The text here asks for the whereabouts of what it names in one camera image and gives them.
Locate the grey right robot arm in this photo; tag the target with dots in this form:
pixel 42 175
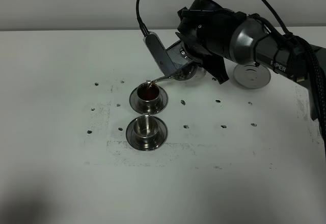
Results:
pixel 288 55

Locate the steel teapot saucer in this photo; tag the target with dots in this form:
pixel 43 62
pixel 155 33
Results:
pixel 251 76

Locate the near stainless steel teacup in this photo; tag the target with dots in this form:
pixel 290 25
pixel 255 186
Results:
pixel 145 129

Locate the far stainless steel teacup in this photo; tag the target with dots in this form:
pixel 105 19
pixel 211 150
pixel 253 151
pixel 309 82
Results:
pixel 148 94

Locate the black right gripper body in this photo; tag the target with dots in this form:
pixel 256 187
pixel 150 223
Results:
pixel 207 29

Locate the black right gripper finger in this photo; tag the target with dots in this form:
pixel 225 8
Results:
pixel 215 65

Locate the steel cup saucer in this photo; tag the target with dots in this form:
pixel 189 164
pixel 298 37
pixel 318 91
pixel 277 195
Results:
pixel 158 142
pixel 133 101

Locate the stainless steel teapot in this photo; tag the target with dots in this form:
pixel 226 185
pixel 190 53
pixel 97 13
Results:
pixel 191 71

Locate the near steel cup saucer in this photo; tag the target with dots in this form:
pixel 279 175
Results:
pixel 158 142

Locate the far steel cup saucer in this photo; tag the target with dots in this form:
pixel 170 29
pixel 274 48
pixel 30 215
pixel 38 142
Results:
pixel 133 101

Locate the stainless steel teacup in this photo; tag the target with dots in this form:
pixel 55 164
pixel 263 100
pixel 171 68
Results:
pixel 145 129
pixel 148 94

